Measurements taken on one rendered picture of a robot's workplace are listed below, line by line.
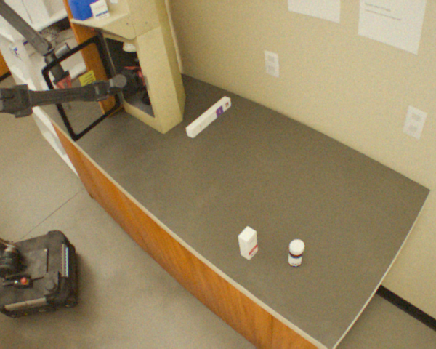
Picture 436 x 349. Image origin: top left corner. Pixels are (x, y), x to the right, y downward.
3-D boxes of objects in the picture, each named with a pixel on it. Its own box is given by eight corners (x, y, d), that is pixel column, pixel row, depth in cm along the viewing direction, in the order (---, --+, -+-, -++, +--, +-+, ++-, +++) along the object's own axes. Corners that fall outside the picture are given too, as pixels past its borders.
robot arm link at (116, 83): (90, 83, 130) (94, 102, 130) (96, 74, 120) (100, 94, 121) (116, 78, 136) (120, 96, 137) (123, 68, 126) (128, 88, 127)
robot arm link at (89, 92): (6, 90, 97) (12, 119, 98) (12, 83, 94) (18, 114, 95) (95, 81, 133) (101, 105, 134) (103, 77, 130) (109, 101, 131)
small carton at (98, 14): (106, 13, 111) (102, -1, 107) (109, 15, 108) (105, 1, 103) (94, 18, 110) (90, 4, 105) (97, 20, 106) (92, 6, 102)
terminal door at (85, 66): (121, 105, 158) (98, 33, 130) (74, 143, 143) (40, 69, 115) (120, 105, 159) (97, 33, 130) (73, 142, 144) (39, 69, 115)
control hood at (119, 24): (98, 28, 130) (91, 8, 123) (136, 37, 112) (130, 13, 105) (75, 40, 125) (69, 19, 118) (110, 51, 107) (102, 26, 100)
